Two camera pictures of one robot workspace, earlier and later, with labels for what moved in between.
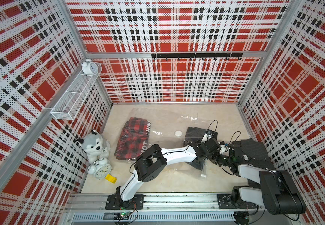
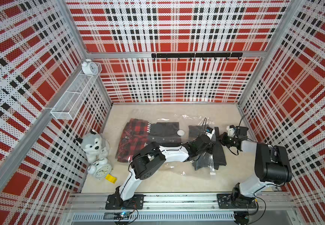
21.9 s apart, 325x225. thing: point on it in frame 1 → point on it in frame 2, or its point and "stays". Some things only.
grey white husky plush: [95, 146] stays
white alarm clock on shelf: [88, 67] stays
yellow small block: [111, 178] stays
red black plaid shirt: [133, 141] stays
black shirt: [193, 134] → [165, 133]
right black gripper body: [224, 160] → [227, 141]
